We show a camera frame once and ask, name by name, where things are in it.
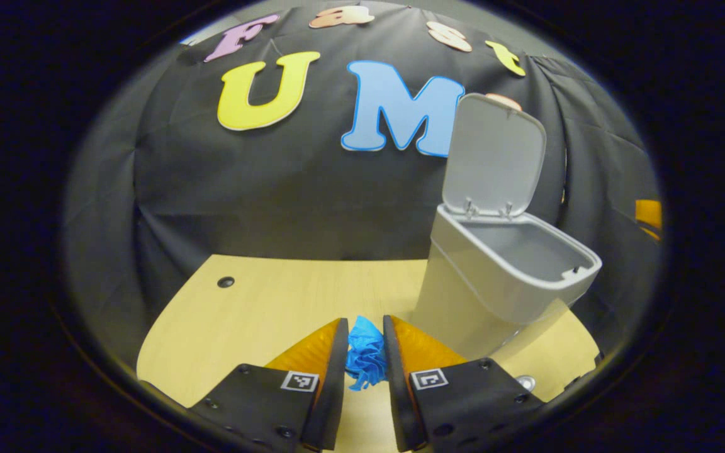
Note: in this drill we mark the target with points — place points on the blue paper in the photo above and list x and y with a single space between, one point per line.
365 352

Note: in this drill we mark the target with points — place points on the white desktop garbage bin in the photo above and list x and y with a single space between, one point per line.
463 296

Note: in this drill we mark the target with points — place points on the wooden desktop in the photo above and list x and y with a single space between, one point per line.
274 308

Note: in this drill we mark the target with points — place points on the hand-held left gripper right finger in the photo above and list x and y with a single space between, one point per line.
397 402

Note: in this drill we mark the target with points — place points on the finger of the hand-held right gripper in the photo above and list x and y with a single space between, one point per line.
650 214

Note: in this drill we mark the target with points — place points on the silver pop can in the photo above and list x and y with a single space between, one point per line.
525 382

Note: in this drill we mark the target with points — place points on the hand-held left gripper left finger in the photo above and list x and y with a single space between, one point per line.
337 390

